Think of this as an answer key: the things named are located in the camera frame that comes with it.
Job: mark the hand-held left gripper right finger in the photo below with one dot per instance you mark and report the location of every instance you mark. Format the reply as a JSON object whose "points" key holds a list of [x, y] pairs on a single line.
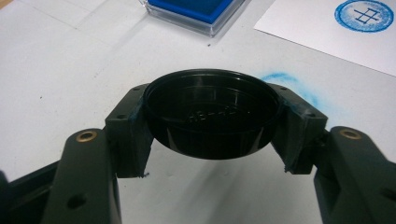
{"points": [[300, 133]]}

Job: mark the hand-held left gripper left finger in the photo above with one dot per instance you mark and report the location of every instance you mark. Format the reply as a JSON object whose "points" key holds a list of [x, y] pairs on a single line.
{"points": [[127, 130]]}

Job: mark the white paper sheet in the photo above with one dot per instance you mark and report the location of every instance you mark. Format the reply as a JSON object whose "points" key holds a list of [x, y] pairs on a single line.
{"points": [[327, 40]]}

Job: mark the blue ink pad clear case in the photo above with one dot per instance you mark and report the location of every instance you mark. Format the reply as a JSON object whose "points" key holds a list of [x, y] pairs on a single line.
{"points": [[193, 12]]}

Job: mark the wooden table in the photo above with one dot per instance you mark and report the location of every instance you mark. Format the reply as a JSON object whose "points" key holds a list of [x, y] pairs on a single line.
{"points": [[3, 2]]}

